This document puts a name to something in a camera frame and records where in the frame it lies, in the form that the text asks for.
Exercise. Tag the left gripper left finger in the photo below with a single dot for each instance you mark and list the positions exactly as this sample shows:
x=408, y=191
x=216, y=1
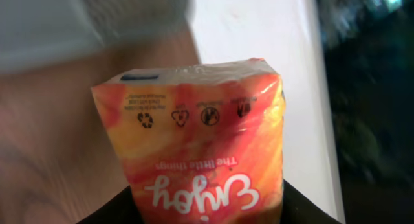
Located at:
x=119, y=210

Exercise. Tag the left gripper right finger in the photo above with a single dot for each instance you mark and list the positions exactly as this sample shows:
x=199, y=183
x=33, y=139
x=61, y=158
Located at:
x=297, y=209

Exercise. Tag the orange tissue pack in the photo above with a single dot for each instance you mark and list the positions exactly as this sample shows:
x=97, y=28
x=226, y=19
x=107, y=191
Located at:
x=199, y=144

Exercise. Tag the grey plastic mesh basket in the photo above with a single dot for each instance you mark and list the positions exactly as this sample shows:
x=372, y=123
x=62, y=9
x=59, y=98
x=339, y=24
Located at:
x=36, y=33

